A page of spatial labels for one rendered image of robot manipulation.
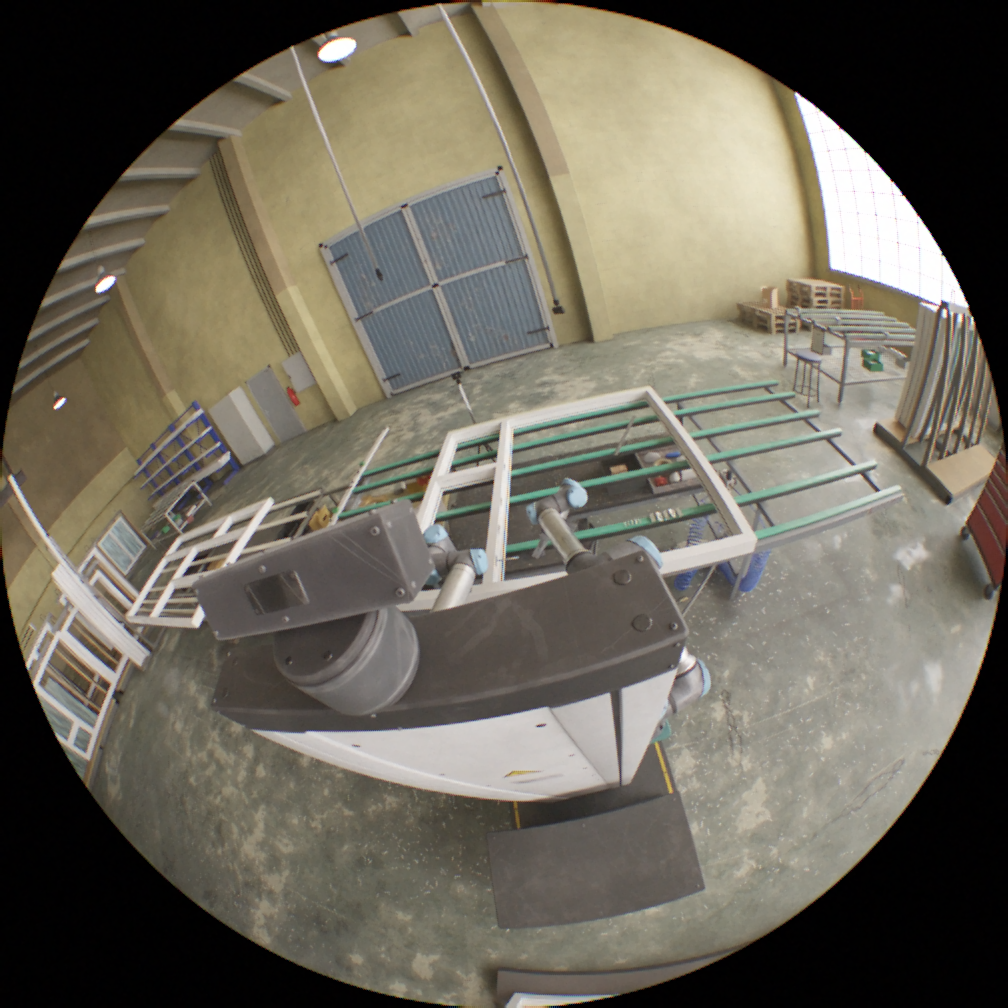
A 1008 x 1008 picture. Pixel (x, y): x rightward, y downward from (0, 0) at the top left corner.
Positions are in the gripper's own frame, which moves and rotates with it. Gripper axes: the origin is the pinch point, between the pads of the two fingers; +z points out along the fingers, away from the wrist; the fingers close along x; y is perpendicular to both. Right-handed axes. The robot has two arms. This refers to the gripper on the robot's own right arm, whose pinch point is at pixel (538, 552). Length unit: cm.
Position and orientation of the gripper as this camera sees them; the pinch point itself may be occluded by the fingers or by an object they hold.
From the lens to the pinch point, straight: 138.2
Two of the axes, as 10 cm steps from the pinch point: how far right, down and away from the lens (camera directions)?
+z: -4.4, 9.0, 0.5
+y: -8.7, -4.4, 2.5
